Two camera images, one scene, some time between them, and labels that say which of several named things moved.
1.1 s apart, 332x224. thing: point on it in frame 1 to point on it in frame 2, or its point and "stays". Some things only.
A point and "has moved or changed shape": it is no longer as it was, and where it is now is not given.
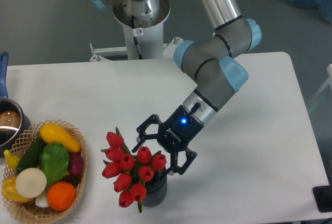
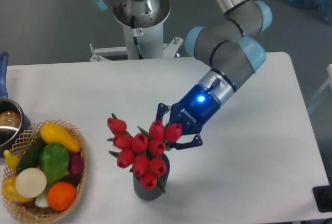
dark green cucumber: [31, 156] stays
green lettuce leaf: [54, 159] stays
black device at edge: [323, 196] stays
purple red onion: [76, 163] stays
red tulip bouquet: [132, 172] has moved or changed shape
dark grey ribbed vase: [156, 189] to [158, 191]
